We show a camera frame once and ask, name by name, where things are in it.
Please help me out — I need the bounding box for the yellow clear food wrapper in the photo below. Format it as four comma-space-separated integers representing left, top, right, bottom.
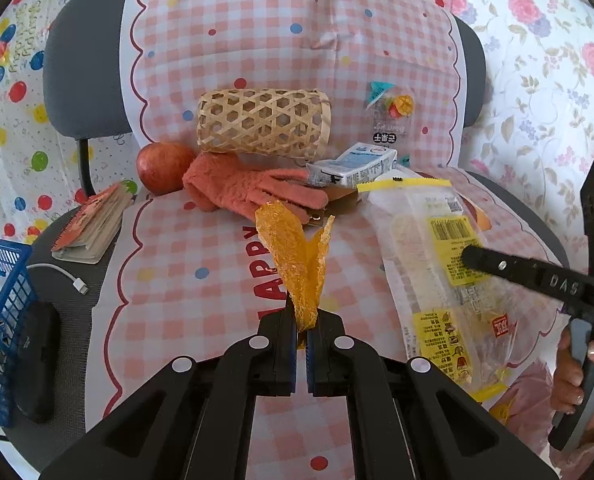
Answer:
358, 177, 515, 402

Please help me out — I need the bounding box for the brown cardboard piece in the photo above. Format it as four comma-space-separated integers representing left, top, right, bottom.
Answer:
307, 186, 359, 226

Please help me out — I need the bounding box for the orange knit glove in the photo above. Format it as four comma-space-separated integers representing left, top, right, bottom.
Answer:
182, 153, 329, 224

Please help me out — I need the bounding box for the white blue milk carton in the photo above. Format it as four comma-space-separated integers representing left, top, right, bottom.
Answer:
306, 142, 397, 188

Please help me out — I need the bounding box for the clear fruit snack bag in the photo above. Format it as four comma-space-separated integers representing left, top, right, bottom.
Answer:
365, 80, 415, 146

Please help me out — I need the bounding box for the woven bamboo basket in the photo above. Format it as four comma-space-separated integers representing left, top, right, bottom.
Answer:
196, 89, 332, 162

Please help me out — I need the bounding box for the right hand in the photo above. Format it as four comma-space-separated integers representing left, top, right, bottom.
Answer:
550, 327, 594, 449

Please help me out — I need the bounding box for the pink fluffy clothing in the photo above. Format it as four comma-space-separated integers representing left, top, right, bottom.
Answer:
489, 360, 594, 479

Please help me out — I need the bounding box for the black flat device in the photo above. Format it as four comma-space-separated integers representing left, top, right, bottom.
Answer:
12, 301, 62, 424

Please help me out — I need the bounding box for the floral pattern backdrop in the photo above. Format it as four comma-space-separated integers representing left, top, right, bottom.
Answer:
443, 0, 594, 252

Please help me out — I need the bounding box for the small orange notebook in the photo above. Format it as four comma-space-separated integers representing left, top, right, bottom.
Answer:
50, 182, 133, 264

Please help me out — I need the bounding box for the blue plastic basket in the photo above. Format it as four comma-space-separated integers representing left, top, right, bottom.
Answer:
0, 239, 38, 427

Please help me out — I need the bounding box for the red apple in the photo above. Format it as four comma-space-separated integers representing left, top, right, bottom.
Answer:
135, 142, 195, 196

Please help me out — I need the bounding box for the balloon pattern backdrop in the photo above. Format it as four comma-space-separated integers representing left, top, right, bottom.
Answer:
0, 0, 149, 246

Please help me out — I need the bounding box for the white usb cable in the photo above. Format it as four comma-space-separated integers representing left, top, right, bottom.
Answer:
26, 262, 91, 296

